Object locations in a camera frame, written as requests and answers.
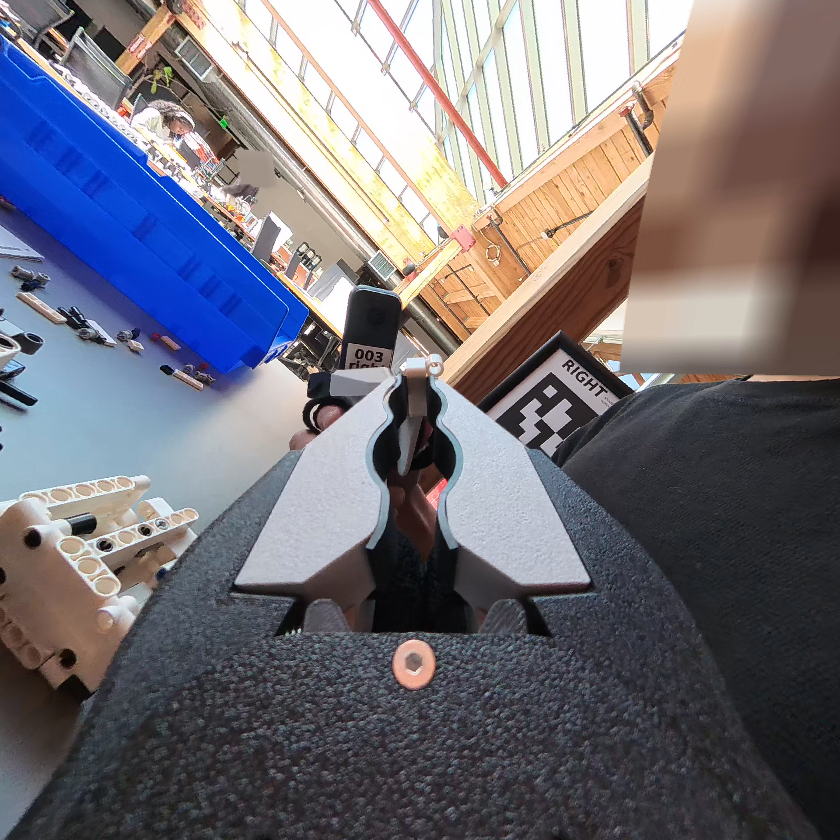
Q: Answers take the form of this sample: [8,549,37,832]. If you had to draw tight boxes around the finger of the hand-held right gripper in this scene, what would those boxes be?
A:
[329,366,395,401]
[396,413,429,478]

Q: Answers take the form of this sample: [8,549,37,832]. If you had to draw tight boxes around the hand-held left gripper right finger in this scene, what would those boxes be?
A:
[428,377,593,636]

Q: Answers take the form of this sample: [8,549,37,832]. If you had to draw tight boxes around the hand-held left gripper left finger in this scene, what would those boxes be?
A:
[233,375,403,634]

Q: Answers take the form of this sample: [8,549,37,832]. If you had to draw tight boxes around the small white lego connector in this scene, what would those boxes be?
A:
[399,353,445,422]

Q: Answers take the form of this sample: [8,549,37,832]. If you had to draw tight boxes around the white lego subassembly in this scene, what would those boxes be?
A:
[0,474,200,697]

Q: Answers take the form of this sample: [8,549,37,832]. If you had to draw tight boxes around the scattered small lego pieces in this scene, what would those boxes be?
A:
[10,262,216,393]

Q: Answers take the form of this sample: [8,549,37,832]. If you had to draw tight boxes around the person's left hand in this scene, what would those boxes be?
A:
[387,472,438,567]

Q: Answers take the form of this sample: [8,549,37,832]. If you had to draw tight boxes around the person's right hand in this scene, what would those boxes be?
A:
[289,403,349,454]

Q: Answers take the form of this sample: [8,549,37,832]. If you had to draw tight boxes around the black framed marker sign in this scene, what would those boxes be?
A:
[478,330,636,468]

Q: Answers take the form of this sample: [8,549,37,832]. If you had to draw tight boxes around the red ceiling pipe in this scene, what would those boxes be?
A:
[366,0,509,189]

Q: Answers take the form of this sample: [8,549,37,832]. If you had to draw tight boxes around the blue plastic bin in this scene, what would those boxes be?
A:
[0,33,311,376]

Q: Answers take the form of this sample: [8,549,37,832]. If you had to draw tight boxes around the wooden post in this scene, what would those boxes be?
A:
[441,152,657,404]

